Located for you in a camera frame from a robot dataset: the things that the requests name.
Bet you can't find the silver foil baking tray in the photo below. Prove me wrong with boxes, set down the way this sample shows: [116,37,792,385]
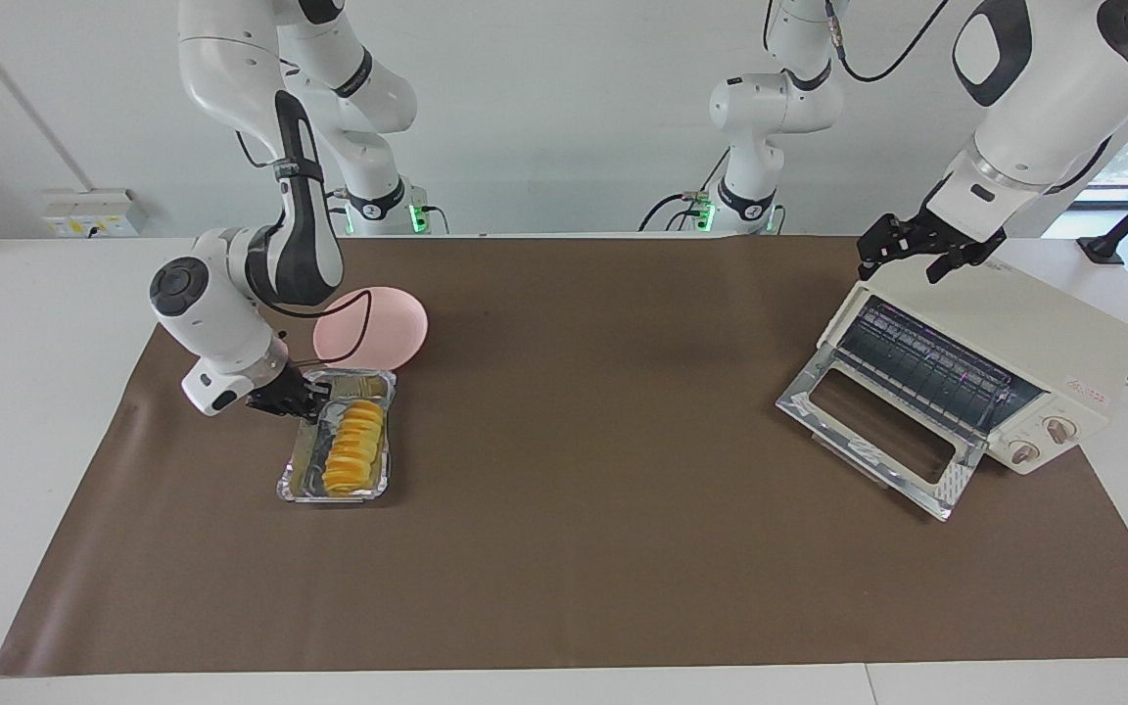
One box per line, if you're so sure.
[276,368,398,505]

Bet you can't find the white wall power strip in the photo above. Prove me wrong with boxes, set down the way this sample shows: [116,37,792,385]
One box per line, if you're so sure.
[43,188,147,238]

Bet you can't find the pink round plate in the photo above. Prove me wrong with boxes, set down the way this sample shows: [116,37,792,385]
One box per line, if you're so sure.
[312,286,429,373]

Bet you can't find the metal oven wire rack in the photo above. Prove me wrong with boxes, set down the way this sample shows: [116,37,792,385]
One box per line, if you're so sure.
[838,299,1040,434]

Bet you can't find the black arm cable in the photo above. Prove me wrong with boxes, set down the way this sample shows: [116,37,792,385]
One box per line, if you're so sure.
[823,0,1113,194]
[260,289,374,371]

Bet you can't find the yellow ridged bread loaf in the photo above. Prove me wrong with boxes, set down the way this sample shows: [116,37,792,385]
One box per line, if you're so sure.
[321,398,387,495]

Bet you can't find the black base cable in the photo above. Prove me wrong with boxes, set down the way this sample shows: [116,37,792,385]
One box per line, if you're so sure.
[637,147,733,234]

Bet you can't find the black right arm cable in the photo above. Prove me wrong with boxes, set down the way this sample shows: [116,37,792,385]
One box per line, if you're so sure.
[260,289,374,371]

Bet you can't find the brown table mat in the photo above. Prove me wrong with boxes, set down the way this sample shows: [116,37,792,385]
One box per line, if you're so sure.
[0,235,1128,679]

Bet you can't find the cream toaster oven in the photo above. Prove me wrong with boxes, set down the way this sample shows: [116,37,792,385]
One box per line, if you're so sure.
[817,257,1128,477]

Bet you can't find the glass oven door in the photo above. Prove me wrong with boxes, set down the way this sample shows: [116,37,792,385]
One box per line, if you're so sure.
[775,345,988,523]

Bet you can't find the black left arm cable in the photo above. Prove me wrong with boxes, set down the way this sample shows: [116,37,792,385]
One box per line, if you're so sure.
[823,0,1113,194]

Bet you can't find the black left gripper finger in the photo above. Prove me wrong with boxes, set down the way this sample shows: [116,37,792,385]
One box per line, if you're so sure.
[856,213,913,280]
[926,230,1006,285]

